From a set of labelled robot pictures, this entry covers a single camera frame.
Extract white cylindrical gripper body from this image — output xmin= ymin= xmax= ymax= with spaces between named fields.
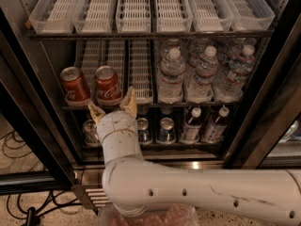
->
xmin=97 ymin=111 xmax=143 ymax=164

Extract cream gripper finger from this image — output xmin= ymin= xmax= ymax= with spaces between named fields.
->
xmin=87 ymin=101 xmax=106 ymax=124
xmin=119 ymin=87 xmax=137 ymax=118

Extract red coke can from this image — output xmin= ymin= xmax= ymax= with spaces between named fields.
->
xmin=95 ymin=66 xmax=121 ymax=105
xmin=60 ymin=67 xmax=91 ymax=106

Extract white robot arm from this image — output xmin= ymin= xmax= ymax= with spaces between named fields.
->
xmin=87 ymin=89 xmax=301 ymax=226

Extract blue can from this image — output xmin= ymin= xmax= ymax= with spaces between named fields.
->
xmin=157 ymin=117 xmax=176 ymax=145
xmin=137 ymin=118 xmax=151 ymax=145

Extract silver can far left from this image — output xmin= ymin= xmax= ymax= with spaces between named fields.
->
xmin=82 ymin=120 xmax=100 ymax=147

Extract fridge door left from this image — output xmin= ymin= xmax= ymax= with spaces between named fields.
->
xmin=0 ymin=10 xmax=75 ymax=195

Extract top shelf tray three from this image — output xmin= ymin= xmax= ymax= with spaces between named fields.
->
xmin=115 ymin=0 xmax=151 ymax=33

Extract top shelf tray two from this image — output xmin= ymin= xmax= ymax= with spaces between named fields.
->
xmin=72 ymin=0 xmax=117 ymax=34

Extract top shelf tray four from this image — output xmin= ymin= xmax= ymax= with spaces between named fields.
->
xmin=154 ymin=0 xmax=193 ymax=33

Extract top shelf tray one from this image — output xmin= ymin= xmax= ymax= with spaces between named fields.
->
xmin=29 ymin=0 xmax=78 ymax=34

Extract top shelf tray five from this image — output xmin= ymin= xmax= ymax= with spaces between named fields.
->
xmin=188 ymin=0 xmax=234 ymax=32

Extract top shelf tray six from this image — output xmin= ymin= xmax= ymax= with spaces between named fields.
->
xmin=226 ymin=0 xmax=275 ymax=31

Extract front left water bottle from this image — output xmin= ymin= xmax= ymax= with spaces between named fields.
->
xmin=157 ymin=47 xmax=185 ymax=104

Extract water bottle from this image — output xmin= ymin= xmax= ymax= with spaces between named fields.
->
xmin=186 ymin=46 xmax=218 ymax=103
xmin=214 ymin=44 xmax=255 ymax=103
xmin=157 ymin=47 xmax=185 ymax=104

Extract dark drink bottle left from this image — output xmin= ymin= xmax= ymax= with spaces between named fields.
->
xmin=180 ymin=107 xmax=202 ymax=144

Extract dark drink bottle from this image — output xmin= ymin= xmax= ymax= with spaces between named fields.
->
xmin=180 ymin=107 xmax=202 ymax=144
xmin=202 ymin=106 xmax=230 ymax=143

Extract front middle water bottle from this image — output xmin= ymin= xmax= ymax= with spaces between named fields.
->
xmin=186 ymin=46 xmax=218 ymax=103

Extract dark drink bottle right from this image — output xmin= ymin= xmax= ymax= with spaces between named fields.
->
xmin=202 ymin=106 xmax=230 ymax=143

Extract clear plastic bin foreground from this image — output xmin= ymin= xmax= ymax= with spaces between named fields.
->
xmin=97 ymin=203 xmax=198 ymax=226

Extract front right water bottle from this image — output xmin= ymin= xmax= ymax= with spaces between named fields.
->
xmin=214 ymin=44 xmax=255 ymax=103

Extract black floor cables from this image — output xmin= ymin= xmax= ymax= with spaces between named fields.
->
xmin=0 ymin=129 xmax=83 ymax=226

